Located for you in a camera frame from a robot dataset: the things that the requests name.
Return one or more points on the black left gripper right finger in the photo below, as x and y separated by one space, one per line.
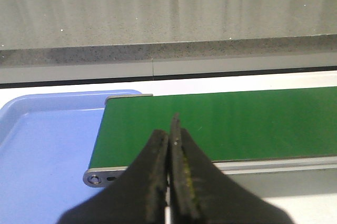
201 193

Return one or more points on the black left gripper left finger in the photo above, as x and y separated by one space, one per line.
137 196

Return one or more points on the green conveyor belt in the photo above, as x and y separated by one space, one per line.
268 124

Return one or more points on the blue plastic tray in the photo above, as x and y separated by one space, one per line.
46 145

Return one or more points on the grey stone counter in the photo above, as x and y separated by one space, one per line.
86 40

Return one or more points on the aluminium conveyor frame rail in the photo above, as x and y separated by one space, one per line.
283 177

